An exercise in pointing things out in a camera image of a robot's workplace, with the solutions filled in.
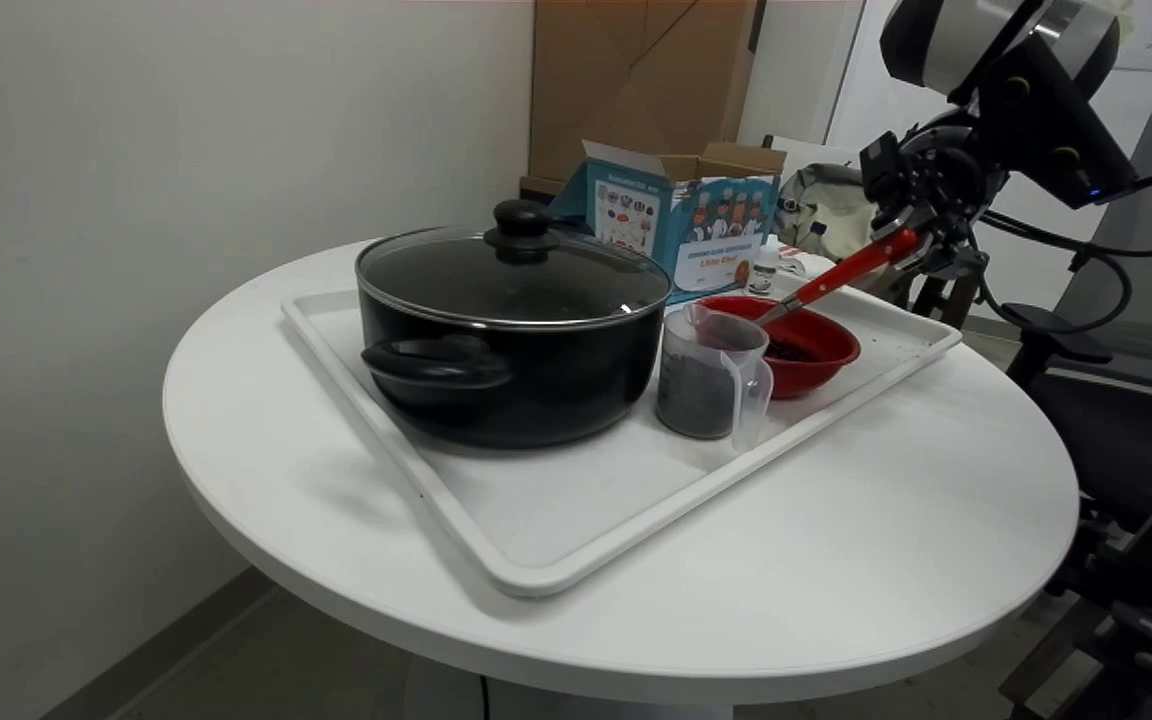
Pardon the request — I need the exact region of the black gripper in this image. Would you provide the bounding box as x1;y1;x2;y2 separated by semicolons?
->
859;118;997;285

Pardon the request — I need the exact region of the red-handled spatula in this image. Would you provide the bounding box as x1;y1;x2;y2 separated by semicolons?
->
757;226;923;333

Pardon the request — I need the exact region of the red bowl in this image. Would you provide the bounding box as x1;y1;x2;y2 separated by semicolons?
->
691;292;864;406

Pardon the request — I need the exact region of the clear plastic measuring jug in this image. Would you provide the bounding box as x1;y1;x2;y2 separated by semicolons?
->
651;305;781;454

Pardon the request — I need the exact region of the small white bottle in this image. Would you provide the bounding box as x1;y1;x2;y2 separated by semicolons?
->
742;246;785;302

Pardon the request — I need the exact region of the blue chef print cardboard box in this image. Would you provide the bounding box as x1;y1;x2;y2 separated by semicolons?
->
555;135;790;302

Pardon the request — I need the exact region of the large brown cardboard box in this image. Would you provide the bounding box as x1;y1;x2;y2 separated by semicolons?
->
525;0;766;199

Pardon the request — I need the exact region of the black cooking pot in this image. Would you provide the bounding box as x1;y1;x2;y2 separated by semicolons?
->
352;256;675;456

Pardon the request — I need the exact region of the black floor equipment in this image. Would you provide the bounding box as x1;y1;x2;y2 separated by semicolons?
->
997;465;1152;720

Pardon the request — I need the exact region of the glass pot lid black knob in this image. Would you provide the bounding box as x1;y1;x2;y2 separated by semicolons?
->
352;195;675;336

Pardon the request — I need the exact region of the white plastic tray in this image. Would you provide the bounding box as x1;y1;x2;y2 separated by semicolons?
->
281;271;969;599

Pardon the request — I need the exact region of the black cable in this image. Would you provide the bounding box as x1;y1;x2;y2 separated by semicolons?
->
970;164;1152;336

